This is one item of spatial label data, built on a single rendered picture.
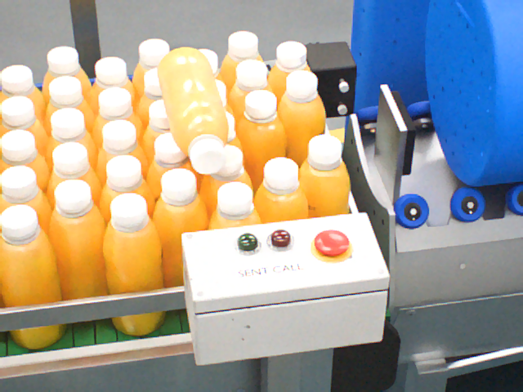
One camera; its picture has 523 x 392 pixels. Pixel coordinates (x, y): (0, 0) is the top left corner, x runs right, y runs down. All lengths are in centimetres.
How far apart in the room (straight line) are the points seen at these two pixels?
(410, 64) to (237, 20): 179
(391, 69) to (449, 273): 50
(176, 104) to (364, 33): 65
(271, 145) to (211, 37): 212
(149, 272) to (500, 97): 45
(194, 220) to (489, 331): 55
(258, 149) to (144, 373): 31
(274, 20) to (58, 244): 238
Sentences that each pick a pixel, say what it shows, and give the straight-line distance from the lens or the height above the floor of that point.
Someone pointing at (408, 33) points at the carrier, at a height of 93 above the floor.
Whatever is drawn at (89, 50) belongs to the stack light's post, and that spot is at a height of 95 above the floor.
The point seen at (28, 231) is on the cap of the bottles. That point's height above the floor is 107.
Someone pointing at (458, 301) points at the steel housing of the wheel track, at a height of 82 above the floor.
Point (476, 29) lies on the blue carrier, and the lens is 134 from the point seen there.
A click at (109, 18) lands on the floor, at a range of 360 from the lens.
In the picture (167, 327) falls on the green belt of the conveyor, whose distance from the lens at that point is 133.
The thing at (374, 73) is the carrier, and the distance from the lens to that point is 187.
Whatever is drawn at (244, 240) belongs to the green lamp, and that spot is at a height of 111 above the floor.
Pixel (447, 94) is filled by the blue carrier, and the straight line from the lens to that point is 146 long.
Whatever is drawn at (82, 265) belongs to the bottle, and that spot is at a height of 100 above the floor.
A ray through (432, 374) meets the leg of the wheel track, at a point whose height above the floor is 62.
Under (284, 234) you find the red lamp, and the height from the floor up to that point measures 111.
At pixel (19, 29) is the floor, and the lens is 359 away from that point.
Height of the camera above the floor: 188
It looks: 41 degrees down
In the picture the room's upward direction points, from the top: 2 degrees clockwise
